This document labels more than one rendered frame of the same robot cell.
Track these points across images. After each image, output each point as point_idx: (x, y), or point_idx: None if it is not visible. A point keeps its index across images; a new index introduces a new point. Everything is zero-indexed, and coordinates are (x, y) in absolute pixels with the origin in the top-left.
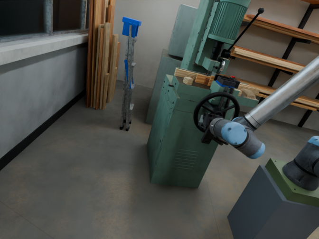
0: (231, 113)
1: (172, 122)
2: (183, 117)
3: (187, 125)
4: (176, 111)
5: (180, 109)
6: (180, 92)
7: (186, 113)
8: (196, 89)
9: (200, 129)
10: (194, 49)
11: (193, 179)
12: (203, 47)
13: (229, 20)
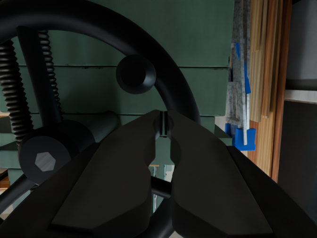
0: (2, 97)
1: (222, 5)
2: (180, 38)
3: (153, 2)
4: (214, 61)
5: (201, 74)
6: (219, 138)
7: (174, 60)
8: (165, 158)
9: (124, 26)
10: (162, 173)
11: None
12: (152, 195)
13: None
